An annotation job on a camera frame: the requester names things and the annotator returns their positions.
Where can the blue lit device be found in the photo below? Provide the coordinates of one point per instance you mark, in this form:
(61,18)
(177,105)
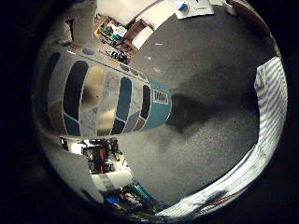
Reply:
(118,56)

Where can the white paper sheet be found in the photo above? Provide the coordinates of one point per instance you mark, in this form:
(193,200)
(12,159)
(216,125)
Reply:
(199,9)

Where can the cardboard box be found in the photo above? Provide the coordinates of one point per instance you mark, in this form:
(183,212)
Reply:
(140,31)

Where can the striped white cloth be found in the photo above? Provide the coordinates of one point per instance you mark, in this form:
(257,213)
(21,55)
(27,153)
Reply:
(271,99)

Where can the shelf with colourful clutter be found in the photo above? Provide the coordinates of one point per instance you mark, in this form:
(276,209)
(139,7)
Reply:
(110,29)

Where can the wooden desk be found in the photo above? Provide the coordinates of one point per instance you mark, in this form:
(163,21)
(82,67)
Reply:
(253,20)

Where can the small blue object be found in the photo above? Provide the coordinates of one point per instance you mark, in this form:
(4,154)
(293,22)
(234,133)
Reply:
(182,5)

